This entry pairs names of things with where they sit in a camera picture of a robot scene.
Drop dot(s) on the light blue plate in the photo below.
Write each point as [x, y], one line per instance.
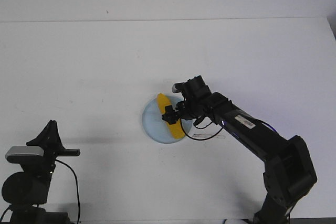
[153, 125]

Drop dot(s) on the yellow corn cob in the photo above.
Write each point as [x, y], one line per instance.
[170, 117]

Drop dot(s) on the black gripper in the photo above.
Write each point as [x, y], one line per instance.
[195, 104]
[42, 140]

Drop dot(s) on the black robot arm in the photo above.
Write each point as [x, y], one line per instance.
[26, 191]
[289, 172]

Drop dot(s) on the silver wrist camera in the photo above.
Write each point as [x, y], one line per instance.
[178, 87]

